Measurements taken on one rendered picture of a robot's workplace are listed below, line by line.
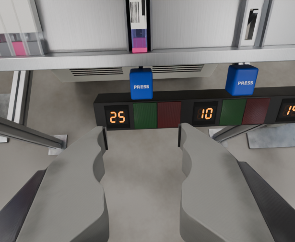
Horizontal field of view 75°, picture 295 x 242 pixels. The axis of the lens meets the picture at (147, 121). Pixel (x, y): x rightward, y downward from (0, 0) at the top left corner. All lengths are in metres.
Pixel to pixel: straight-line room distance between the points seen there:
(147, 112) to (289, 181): 0.92
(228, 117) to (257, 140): 0.76
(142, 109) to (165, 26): 0.10
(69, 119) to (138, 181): 0.43
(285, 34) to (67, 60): 0.22
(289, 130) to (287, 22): 0.90
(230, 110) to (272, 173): 0.81
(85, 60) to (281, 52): 0.18
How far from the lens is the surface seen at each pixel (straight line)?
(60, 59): 0.20
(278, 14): 0.25
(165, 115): 0.25
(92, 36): 0.21
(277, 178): 1.06
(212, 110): 0.26
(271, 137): 1.07
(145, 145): 0.90
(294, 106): 0.31
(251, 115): 0.28
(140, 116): 0.24
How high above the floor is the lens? 0.89
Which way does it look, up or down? 75 degrees down
